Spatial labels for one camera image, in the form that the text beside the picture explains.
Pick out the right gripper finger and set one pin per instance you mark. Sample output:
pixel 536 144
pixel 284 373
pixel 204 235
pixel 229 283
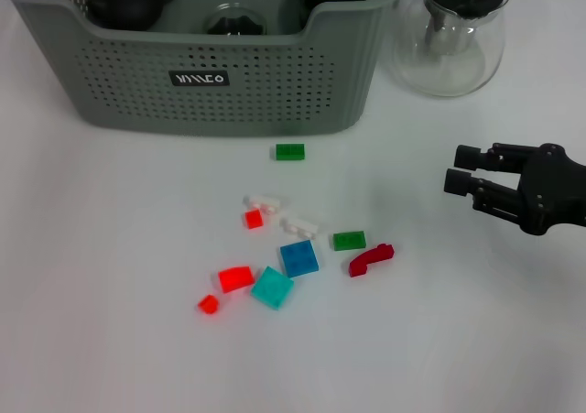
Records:
pixel 458 181
pixel 469 156

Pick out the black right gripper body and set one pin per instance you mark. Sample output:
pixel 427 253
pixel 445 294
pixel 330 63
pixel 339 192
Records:
pixel 556 193

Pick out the tiny red slope brick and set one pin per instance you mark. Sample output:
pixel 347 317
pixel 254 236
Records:
pixel 209 304

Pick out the grey perforated storage bin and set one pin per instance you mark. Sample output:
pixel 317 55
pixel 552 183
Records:
pixel 137 101

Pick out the glass carafe black lid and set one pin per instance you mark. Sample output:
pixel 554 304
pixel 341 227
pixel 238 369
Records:
pixel 448 65

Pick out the dark red arched brick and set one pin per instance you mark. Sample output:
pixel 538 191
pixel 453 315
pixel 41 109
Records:
pixel 366 261

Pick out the green rectangular toy brick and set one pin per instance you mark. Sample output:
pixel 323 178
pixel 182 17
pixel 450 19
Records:
pixel 289 152
pixel 349 241

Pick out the white toy brick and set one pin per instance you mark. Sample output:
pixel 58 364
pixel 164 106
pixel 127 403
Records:
pixel 261 201
pixel 300 227

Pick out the blue square toy brick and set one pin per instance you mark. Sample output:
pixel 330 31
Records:
pixel 298 258

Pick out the small red square brick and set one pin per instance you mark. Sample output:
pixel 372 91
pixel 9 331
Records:
pixel 253 219

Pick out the teal square toy brick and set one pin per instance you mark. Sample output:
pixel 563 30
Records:
pixel 272 288

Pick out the black clay teapot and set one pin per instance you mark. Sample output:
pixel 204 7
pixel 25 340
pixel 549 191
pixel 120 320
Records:
pixel 128 1

